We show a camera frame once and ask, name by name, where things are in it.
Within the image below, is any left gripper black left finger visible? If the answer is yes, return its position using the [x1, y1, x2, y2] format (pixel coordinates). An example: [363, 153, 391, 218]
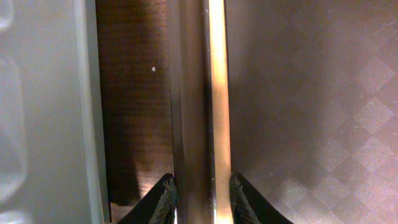
[118, 173, 178, 224]

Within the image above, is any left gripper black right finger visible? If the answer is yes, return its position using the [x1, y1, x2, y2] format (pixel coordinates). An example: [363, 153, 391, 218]
[229, 173, 292, 224]

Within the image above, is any grey dishwasher rack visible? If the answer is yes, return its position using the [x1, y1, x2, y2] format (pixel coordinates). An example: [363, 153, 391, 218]
[1, 0, 110, 223]

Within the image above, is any dark brown tray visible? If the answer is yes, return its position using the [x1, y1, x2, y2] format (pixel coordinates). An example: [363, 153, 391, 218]
[166, 0, 397, 223]

